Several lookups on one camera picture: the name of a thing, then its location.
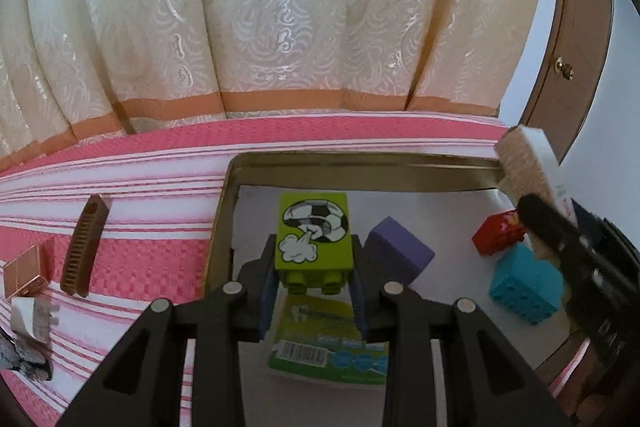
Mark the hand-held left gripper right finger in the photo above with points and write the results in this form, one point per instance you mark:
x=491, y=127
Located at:
x=359, y=307

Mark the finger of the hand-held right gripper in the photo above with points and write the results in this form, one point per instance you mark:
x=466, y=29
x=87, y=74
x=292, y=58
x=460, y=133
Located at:
x=542, y=219
x=590, y=221

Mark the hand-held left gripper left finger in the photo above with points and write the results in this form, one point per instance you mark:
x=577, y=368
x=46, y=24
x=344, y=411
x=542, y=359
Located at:
x=265, y=307

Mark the red toy brick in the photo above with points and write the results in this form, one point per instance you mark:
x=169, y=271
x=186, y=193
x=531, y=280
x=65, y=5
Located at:
x=495, y=234

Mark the beige and white sponge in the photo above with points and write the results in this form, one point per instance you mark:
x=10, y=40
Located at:
x=525, y=167

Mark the green packet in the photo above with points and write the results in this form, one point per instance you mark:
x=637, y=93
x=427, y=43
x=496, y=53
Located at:
x=320, y=357

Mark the teal toy brick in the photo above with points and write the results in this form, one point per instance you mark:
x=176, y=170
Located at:
x=520, y=282

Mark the purple block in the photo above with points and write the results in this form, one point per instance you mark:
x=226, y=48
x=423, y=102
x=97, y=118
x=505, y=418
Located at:
x=395, y=247

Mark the green football print toy brick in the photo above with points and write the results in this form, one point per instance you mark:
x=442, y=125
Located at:
x=312, y=232

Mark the gold metal tin box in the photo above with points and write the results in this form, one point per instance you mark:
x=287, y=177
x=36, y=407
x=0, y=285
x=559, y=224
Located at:
x=350, y=169

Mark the brown comb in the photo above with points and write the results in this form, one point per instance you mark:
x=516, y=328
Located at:
x=82, y=247

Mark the grey mottled lump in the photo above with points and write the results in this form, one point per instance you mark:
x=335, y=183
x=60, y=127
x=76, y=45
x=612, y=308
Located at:
x=30, y=354

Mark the copper metal box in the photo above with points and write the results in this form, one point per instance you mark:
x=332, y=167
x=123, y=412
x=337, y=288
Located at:
x=25, y=272

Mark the brass door knob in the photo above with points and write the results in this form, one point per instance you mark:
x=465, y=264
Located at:
x=565, y=67

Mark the brown wooden door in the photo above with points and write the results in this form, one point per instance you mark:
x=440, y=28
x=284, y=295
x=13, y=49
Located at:
x=575, y=7

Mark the cream floral curtain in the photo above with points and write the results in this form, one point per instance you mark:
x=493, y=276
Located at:
x=250, y=7

